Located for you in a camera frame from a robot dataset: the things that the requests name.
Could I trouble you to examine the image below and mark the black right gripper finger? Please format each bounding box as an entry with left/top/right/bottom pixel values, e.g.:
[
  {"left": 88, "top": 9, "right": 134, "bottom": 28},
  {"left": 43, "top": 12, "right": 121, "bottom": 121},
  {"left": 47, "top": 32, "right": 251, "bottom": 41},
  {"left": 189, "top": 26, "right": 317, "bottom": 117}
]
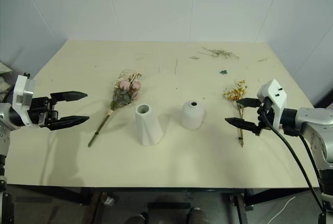
[
  {"left": 236, "top": 97, "right": 261, "bottom": 108},
  {"left": 224, "top": 117, "right": 263, "bottom": 136}
]

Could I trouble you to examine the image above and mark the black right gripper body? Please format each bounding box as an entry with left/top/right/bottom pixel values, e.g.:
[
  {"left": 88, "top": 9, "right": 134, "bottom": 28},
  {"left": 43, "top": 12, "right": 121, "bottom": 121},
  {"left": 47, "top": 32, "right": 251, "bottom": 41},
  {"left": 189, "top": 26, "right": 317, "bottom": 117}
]
[{"left": 255, "top": 96, "right": 277, "bottom": 132}]

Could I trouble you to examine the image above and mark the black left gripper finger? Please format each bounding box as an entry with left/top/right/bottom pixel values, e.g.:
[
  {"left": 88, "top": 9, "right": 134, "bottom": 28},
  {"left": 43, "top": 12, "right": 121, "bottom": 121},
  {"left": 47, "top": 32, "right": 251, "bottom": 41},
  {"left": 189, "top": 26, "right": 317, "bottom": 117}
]
[
  {"left": 49, "top": 91, "right": 88, "bottom": 104},
  {"left": 47, "top": 115, "right": 91, "bottom": 131}
]

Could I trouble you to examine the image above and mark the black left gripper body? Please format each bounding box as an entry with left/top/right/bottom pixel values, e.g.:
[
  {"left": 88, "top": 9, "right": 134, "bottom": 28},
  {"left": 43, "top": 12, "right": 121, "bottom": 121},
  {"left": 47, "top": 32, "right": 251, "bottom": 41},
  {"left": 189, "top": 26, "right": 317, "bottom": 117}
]
[{"left": 28, "top": 95, "right": 59, "bottom": 129}]

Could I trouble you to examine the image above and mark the short white dome vase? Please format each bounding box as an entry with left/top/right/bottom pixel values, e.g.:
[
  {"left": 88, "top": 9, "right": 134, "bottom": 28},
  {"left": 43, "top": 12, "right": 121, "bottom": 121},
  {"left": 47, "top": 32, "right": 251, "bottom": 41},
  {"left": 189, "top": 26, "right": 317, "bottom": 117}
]
[{"left": 181, "top": 100, "right": 205, "bottom": 130}]

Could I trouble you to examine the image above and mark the tall white twisted vase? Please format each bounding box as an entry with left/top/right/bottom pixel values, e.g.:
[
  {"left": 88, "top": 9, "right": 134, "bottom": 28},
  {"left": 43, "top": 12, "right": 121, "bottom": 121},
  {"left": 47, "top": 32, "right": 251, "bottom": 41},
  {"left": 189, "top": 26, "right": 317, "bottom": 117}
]
[{"left": 135, "top": 104, "right": 164, "bottom": 147}]

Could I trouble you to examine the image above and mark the yellow dried flower bunch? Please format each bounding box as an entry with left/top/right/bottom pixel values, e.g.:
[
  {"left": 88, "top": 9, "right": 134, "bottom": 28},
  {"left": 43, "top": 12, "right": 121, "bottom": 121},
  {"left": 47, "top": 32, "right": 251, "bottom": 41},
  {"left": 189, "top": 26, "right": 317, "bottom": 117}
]
[{"left": 222, "top": 79, "right": 249, "bottom": 149}]

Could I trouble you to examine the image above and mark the pink flower bouquet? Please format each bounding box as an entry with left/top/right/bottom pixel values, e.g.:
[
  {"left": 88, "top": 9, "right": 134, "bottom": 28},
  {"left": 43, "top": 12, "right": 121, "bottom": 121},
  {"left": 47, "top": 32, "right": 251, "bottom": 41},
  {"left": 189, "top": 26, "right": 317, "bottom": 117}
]
[{"left": 87, "top": 69, "right": 143, "bottom": 148}]

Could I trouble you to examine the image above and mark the pale dried flower sprig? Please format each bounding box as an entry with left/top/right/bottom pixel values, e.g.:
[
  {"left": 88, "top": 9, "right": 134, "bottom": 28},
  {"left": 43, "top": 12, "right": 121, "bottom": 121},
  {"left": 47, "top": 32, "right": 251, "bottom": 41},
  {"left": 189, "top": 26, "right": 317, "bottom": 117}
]
[{"left": 197, "top": 46, "right": 240, "bottom": 60}]

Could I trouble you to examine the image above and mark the dark rounded shape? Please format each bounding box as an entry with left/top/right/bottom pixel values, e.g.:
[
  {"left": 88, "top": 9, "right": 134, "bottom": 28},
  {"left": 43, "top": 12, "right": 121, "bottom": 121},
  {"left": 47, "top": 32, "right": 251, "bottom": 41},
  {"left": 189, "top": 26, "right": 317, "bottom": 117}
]
[{"left": 186, "top": 207, "right": 209, "bottom": 224}]

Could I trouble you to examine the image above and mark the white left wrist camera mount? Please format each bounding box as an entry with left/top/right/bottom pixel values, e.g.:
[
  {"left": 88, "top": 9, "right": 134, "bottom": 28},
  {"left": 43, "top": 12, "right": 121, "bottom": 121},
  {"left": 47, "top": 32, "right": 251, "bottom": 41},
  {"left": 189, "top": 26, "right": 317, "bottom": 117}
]
[{"left": 12, "top": 74, "right": 36, "bottom": 127}]

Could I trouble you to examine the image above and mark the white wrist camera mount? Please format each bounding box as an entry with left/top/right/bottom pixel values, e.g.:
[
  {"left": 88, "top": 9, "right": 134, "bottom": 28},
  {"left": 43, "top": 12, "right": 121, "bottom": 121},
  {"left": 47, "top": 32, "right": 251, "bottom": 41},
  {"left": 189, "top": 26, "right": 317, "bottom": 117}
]
[
  {"left": 12, "top": 74, "right": 36, "bottom": 127},
  {"left": 257, "top": 79, "right": 289, "bottom": 129}
]

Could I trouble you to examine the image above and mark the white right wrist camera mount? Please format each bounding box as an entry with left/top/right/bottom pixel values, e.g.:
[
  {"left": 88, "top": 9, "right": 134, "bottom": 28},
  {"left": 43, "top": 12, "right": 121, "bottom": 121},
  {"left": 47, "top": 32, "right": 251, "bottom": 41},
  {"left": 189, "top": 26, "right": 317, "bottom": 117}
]
[{"left": 257, "top": 79, "right": 289, "bottom": 129}]

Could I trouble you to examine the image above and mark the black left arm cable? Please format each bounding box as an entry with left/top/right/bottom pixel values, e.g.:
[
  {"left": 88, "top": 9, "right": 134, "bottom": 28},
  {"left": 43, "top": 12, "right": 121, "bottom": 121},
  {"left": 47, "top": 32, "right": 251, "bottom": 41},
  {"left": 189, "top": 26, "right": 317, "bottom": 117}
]
[{"left": 0, "top": 85, "right": 17, "bottom": 103}]

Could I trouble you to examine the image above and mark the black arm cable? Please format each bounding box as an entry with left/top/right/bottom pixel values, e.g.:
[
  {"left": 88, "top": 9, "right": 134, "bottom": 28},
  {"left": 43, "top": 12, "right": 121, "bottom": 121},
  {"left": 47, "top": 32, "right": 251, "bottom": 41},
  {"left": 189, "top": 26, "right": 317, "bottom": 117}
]
[
  {"left": 261, "top": 98, "right": 327, "bottom": 224},
  {"left": 0, "top": 85, "right": 17, "bottom": 103}
]

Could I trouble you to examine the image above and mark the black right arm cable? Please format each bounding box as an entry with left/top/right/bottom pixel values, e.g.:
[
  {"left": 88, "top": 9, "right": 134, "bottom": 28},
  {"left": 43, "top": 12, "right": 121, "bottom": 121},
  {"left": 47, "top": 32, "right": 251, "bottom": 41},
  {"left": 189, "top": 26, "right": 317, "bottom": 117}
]
[{"left": 261, "top": 98, "right": 327, "bottom": 224}]

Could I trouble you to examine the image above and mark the white floor cable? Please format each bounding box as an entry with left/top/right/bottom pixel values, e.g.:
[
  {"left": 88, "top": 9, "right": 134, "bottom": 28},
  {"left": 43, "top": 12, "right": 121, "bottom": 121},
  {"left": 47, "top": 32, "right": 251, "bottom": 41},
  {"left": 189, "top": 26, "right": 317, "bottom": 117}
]
[{"left": 270, "top": 196, "right": 297, "bottom": 222}]

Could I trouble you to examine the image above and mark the black table frame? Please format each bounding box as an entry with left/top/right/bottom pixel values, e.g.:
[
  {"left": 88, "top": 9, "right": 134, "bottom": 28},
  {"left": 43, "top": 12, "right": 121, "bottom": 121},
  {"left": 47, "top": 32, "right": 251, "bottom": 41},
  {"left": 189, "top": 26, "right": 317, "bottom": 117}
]
[{"left": 7, "top": 184, "right": 325, "bottom": 213}]

